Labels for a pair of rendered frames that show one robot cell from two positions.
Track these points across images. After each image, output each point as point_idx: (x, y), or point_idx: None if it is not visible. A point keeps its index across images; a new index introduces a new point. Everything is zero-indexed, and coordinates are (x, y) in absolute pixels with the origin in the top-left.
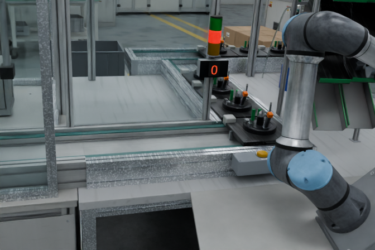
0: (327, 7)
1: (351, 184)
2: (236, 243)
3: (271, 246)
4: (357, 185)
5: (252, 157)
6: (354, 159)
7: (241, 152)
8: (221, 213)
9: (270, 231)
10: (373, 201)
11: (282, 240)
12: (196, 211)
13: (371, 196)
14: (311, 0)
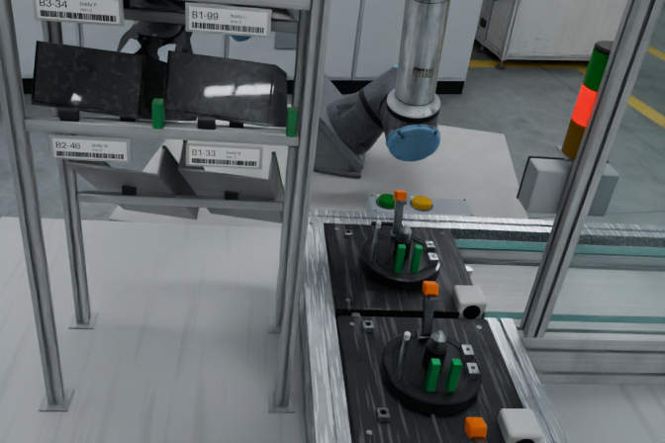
0: None
1: (326, 124)
2: (473, 172)
3: (433, 163)
4: (324, 117)
5: (440, 204)
6: (171, 261)
7: (457, 217)
8: (487, 203)
9: (427, 176)
10: (327, 100)
11: (418, 166)
12: (522, 210)
13: (325, 102)
14: None
